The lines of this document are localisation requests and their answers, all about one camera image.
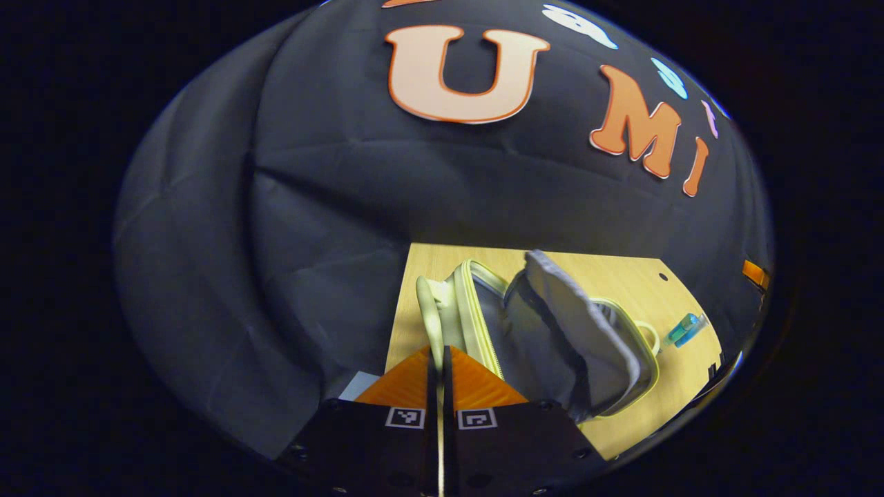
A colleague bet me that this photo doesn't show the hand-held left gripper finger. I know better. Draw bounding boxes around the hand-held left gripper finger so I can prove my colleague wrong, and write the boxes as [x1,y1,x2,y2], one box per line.
[442,345,610,497]
[276,345,441,497]

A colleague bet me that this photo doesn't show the cream suitcase with grey lining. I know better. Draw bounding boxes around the cream suitcase with grey lining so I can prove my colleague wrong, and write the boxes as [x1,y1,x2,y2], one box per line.
[414,249,662,424]

